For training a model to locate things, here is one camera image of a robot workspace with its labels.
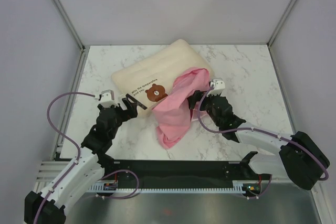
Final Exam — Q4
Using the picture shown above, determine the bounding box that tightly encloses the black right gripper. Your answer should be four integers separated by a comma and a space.
186, 89, 221, 127

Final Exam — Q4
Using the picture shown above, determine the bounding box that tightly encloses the pink satin pillowcase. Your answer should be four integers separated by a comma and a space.
152, 67, 210, 149

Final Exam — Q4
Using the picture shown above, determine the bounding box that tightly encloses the cream pillow with bear print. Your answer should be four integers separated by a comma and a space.
111, 39, 214, 118

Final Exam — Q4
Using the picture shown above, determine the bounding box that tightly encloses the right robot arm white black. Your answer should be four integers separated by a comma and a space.
187, 89, 330, 190

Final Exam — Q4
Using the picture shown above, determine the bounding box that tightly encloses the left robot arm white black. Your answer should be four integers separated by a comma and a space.
24, 91, 144, 223

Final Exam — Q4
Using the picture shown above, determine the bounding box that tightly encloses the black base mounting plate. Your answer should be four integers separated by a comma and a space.
104, 159, 270, 188

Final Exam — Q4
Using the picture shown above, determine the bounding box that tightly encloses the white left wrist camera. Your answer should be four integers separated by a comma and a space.
94, 90, 118, 108

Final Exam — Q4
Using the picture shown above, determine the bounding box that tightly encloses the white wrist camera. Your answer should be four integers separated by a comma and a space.
94, 90, 118, 108
209, 78, 226, 91

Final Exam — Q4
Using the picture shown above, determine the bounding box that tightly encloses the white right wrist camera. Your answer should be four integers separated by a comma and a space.
209, 78, 226, 91

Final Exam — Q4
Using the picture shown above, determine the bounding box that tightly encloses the left aluminium frame post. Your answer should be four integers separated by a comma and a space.
35, 0, 86, 51

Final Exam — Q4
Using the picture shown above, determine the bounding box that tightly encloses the aluminium frame post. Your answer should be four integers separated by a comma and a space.
35, 0, 86, 51
266, 0, 316, 47

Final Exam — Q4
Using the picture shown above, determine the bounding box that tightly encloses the white slotted cable duct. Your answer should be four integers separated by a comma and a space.
87, 182, 246, 194

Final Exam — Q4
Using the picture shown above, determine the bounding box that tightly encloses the aluminium front rail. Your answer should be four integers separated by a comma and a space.
33, 161, 69, 193

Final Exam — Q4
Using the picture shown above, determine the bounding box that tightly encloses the right aluminium frame post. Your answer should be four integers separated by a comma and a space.
266, 0, 316, 47

